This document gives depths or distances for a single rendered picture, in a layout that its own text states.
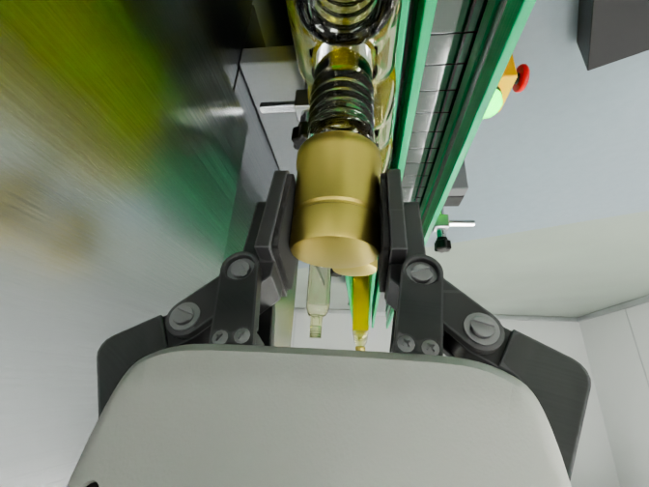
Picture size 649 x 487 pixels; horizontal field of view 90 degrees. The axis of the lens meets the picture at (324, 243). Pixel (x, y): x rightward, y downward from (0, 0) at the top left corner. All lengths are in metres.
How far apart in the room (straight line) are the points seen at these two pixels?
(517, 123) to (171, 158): 0.67
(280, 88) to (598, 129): 0.64
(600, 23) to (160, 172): 0.54
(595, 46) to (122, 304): 0.61
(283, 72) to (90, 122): 0.31
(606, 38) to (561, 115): 0.21
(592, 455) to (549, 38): 6.47
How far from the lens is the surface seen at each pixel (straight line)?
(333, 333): 6.00
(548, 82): 0.72
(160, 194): 0.23
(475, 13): 0.44
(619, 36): 0.62
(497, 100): 0.57
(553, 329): 6.80
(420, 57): 0.35
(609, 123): 0.87
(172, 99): 0.26
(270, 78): 0.48
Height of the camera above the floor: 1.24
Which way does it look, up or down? 23 degrees down
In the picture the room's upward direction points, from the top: 177 degrees counter-clockwise
